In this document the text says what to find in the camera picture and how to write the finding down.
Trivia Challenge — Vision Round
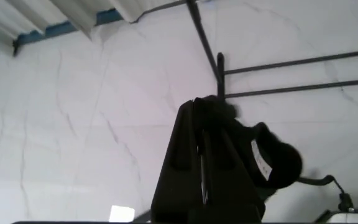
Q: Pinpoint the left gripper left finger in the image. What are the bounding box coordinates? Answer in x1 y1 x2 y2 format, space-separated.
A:
150 100 203 223

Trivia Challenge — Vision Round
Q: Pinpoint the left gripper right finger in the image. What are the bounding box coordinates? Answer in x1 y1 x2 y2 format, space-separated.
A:
197 98 265 223

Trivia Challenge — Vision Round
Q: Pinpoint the black t-shirt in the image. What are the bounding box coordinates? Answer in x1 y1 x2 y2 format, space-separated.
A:
197 95 304 200

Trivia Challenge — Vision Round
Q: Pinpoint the black clothes rack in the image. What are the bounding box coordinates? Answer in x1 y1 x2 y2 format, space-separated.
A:
186 0 358 101

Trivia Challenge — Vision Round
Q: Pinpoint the white curtain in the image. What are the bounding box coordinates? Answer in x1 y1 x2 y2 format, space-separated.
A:
0 0 213 58

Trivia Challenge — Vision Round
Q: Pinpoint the black cable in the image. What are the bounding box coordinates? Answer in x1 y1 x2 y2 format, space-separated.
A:
296 175 355 213

